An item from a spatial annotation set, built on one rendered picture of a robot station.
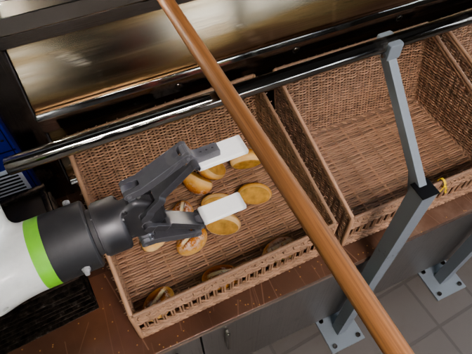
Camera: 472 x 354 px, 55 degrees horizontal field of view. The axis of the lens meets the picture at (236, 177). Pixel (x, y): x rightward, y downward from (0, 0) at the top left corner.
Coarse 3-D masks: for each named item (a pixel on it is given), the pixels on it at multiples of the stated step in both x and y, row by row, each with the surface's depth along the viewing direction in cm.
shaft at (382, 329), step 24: (168, 0) 87; (192, 48) 80; (216, 72) 75; (240, 120) 70; (264, 144) 66; (264, 168) 66; (288, 168) 64; (288, 192) 62; (312, 216) 59; (312, 240) 59; (336, 240) 58; (336, 264) 56; (360, 288) 54; (360, 312) 53; (384, 312) 52; (384, 336) 51
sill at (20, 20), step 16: (16, 0) 92; (32, 0) 92; (48, 0) 92; (64, 0) 92; (80, 0) 92; (96, 0) 94; (112, 0) 95; (128, 0) 97; (144, 0) 98; (0, 16) 89; (16, 16) 89; (32, 16) 91; (48, 16) 92; (64, 16) 93; (80, 16) 95; (0, 32) 90; (16, 32) 92
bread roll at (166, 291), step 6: (162, 288) 113; (168, 288) 114; (150, 294) 112; (156, 294) 111; (162, 294) 111; (168, 294) 112; (150, 300) 110; (156, 300) 110; (162, 300) 111; (144, 306) 111; (168, 312) 112
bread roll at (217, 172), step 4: (220, 164) 136; (212, 168) 132; (216, 168) 134; (220, 168) 135; (224, 168) 137; (200, 172) 132; (204, 172) 131; (208, 172) 131; (212, 172) 132; (216, 172) 133; (220, 172) 134; (224, 172) 136; (204, 176) 133; (208, 176) 132; (212, 176) 132; (216, 176) 133; (220, 176) 134
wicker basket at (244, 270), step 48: (192, 96) 122; (144, 144) 124; (192, 144) 131; (288, 144) 121; (96, 192) 126; (240, 240) 126; (144, 288) 118; (192, 288) 103; (240, 288) 116; (144, 336) 111
